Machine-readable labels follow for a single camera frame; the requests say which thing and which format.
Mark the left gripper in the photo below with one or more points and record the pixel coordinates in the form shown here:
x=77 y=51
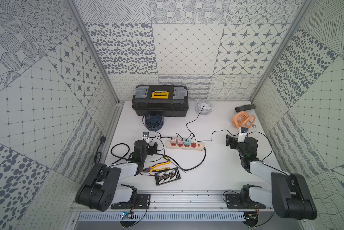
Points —
x=153 y=148

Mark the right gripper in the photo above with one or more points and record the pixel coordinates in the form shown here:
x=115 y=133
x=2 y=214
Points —
x=234 y=141

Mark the pink adapter blue fan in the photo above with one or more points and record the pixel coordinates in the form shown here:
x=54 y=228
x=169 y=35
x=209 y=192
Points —
x=173 y=141

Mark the pink adapter white fan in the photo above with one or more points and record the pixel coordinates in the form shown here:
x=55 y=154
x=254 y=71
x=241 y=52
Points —
x=180 y=142

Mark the beige red power strip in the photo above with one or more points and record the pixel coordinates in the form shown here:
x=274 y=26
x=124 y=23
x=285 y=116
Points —
x=194 y=146

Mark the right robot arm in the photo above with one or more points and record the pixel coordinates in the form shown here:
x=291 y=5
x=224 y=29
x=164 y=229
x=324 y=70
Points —
x=289 y=195

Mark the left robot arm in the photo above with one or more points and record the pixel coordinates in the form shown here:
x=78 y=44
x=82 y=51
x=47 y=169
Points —
x=102 y=189

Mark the orange desk fan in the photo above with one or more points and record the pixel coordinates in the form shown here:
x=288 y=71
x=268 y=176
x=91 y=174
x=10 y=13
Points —
x=243 y=119

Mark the navy blue desk fan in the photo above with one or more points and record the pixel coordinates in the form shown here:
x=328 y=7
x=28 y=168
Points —
x=153 y=122

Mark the white round desk fan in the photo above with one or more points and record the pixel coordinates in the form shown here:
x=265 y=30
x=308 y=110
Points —
x=204 y=108

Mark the yellow black screwdriver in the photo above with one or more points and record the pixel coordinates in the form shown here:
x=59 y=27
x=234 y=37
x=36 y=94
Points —
x=174 y=163

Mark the yellow black pliers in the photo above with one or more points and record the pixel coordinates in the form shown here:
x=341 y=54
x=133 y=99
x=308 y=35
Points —
x=156 y=168

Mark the black screwdriver bit case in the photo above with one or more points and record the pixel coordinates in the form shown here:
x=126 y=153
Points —
x=167 y=176

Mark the black cylindrical flashlight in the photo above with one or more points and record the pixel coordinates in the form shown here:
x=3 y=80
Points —
x=245 y=108

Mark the black plastic toolbox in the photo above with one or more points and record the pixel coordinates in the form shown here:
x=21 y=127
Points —
x=165 y=100

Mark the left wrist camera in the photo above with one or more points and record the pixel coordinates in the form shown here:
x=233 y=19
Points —
x=145 y=135

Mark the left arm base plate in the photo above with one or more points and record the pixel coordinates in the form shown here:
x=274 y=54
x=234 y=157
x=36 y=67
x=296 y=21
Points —
x=138 y=201

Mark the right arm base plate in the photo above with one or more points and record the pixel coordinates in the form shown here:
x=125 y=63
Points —
x=236 y=201

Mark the aluminium rail frame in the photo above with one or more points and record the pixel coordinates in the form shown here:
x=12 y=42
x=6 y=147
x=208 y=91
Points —
x=174 y=201

